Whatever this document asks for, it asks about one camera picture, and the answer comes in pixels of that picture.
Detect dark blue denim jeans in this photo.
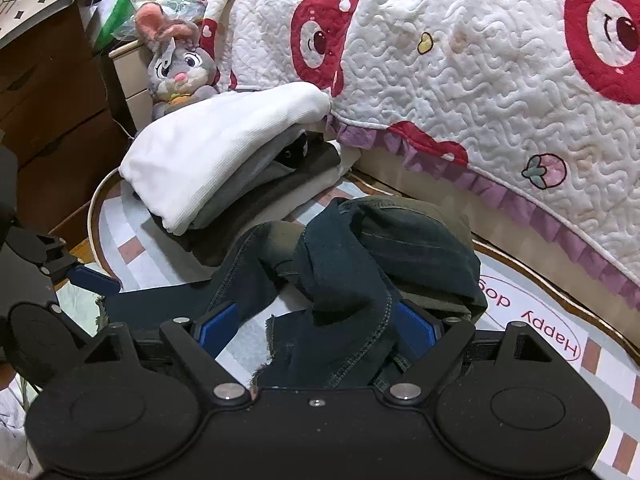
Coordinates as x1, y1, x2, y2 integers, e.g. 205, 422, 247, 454
104, 196, 487, 389

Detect white folded garment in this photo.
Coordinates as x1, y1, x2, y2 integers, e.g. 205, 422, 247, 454
119, 81, 331, 235

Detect brown wooden cabinet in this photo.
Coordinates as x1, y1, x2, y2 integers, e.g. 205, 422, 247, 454
1, 6, 129, 247

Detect grey folded garment stack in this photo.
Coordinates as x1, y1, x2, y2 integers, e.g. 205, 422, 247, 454
137, 127, 360, 282

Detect white bedside drawer unit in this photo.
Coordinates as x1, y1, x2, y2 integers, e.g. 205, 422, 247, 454
108, 40, 153, 131

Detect green white plastic bag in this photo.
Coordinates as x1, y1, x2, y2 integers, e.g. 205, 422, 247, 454
93, 0, 136, 51

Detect white quilted strawberry bedspread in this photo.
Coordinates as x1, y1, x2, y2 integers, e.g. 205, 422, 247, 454
203, 0, 639, 307

